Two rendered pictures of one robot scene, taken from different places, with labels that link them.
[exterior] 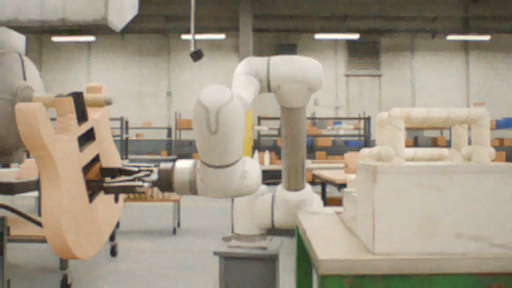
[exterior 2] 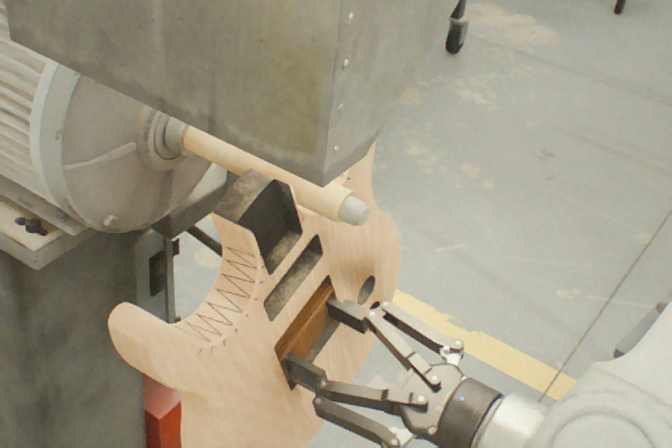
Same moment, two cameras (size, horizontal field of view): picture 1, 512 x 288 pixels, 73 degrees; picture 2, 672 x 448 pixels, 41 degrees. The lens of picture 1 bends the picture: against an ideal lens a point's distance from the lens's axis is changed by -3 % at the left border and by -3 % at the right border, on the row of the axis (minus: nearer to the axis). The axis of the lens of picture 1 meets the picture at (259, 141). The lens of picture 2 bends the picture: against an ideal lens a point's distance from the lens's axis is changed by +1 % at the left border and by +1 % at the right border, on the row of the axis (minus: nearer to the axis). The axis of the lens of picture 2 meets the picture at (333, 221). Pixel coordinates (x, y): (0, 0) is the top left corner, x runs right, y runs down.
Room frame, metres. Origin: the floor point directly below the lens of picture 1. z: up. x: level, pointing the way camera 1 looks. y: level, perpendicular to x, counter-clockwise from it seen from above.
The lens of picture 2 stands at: (0.31, 0.06, 1.72)
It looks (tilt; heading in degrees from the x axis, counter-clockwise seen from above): 37 degrees down; 30
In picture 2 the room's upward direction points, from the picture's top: 6 degrees clockwise
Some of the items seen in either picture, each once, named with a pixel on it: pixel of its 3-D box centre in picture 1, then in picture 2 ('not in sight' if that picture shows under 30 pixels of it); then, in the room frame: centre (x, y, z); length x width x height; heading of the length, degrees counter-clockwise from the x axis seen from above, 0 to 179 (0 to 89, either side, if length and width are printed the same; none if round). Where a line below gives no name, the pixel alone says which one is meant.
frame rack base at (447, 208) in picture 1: (428, 204); not in sight; (0.74, -0.35, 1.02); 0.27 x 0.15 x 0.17; 88
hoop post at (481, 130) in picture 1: (480, 140); not in sight; (0.69, -0.44, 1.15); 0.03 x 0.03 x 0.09
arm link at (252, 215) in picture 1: (252, 206); not in sight; (1.61, 0.03, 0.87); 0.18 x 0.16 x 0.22; 83
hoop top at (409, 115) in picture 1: (438, 116); not in sight; (0.69, -0.35, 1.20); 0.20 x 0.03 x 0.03; 87
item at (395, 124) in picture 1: (395, 140); not in sight; (0.69, -0.27, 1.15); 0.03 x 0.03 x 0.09
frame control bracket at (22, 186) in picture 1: (30, 185); (210, 191); (1.06, 0.70, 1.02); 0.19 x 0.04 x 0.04; 179
